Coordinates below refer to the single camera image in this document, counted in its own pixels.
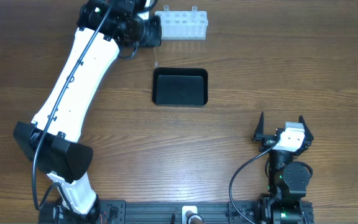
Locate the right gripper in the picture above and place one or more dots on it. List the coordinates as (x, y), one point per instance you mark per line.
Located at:
(266, 143)

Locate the clear test tube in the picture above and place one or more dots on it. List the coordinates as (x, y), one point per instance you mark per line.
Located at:
(166, 8)
(156, 59)
(194, 9)

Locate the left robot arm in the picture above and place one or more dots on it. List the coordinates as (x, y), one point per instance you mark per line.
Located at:
(79, 81)

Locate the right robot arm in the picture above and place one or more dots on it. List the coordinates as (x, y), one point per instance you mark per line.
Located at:
(292, 177)

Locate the black tray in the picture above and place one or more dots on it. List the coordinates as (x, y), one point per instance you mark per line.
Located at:
(180, 88)

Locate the white test tube rack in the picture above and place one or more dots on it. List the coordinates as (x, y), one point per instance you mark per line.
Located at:
(183, 28)

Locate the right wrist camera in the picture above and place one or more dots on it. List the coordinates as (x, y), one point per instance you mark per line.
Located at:
(291, 137)

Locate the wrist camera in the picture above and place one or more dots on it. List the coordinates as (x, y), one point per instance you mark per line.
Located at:
(144, 14)
(291, 137)

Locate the mounting rail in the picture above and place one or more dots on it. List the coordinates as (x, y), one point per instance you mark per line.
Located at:
(154, 213)

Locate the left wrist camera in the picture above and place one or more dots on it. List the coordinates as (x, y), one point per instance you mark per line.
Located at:
(144, 14)

